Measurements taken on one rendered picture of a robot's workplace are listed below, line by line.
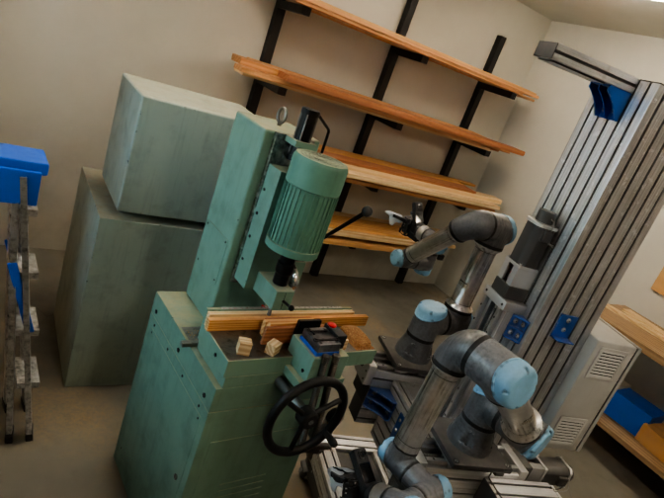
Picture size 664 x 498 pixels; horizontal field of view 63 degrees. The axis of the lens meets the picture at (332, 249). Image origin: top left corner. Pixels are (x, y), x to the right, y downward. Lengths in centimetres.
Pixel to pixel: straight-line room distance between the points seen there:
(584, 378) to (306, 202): 117
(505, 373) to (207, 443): 96
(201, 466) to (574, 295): 133
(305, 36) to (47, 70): 168
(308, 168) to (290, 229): 19
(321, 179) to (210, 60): 241
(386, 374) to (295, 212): 86
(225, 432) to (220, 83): 265
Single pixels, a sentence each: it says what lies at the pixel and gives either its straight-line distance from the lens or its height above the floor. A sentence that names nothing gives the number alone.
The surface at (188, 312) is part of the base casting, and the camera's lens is 203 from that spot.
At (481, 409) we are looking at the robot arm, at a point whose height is 97.
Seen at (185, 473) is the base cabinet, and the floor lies 45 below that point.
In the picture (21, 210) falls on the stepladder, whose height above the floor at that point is 99.
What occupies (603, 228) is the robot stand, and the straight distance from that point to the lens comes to 190.
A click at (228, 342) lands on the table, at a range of 172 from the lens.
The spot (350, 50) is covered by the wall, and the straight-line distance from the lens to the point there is 430.
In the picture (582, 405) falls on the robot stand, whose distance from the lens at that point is 222.
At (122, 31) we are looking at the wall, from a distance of 375.
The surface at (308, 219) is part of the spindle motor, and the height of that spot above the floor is 133.
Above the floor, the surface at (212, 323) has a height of 93.
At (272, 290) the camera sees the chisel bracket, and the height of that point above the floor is 106.
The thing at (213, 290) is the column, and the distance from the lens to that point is 194.
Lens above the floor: 179
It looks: 19 degrees down
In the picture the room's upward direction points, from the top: 20 degrees clockwise
